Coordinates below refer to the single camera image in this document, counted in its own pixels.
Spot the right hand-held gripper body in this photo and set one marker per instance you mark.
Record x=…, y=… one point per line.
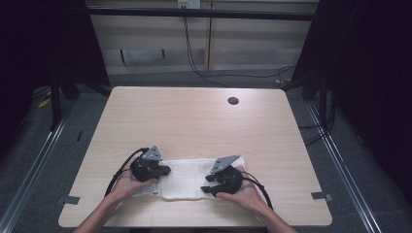
x=228, y=181

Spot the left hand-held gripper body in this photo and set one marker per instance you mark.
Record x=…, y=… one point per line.
x=145, y=170

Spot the white towel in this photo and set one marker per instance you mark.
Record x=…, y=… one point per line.
x=188, y=178

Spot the person's left hand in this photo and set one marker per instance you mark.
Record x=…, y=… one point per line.
x=129, y=186

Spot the person's right hand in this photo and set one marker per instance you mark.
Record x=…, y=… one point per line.
x=247, y=195

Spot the small black floor strip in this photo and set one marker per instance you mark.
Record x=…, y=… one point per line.
x=79, y=136

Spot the grey tape piece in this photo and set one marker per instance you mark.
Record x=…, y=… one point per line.
x=321, y=195
x=68, y=200

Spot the black metal stand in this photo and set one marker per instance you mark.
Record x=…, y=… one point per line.
x=322, y=97
x=55, y=103

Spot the yellow floor strip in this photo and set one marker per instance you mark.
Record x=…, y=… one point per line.
x=44, y=103

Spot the black horizontal bar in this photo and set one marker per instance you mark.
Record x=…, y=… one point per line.
x=200, y=14

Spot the dark curtain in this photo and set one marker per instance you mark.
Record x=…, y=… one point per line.
x=372, y=81
x=39, y=48

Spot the white power outlet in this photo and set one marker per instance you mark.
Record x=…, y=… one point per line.
x=189, y=3

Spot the metal floor rail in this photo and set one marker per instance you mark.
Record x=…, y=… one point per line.
x=343, y=171
x=30, y=171

